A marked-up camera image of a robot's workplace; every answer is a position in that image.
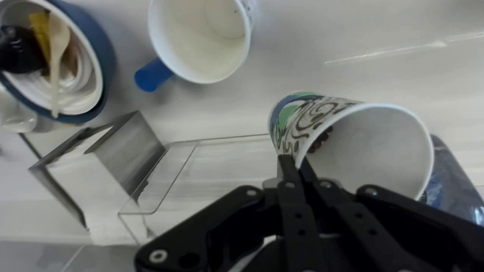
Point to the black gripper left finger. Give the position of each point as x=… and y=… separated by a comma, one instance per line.
x=237, y=231

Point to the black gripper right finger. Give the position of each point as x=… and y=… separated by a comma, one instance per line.
x=403, y=235

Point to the patterned white paper cup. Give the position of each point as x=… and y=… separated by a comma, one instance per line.
x=373, y=145

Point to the clear acrylic tray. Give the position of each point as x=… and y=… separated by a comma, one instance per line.
x=152, y=213

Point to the blue and white mug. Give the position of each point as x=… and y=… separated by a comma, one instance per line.
x=202, y=34

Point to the blue rimmed bowl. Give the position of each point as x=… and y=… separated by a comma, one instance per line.
x=104, y=75

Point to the white plastic spoon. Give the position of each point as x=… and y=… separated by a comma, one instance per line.
x=58, y=45

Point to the yellow utensil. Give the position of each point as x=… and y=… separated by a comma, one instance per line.
x=40, y=30

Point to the black utensil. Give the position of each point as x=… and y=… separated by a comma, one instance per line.
x=17, y=49

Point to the stainless steel bracket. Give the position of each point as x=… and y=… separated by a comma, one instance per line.
x=126, y=151

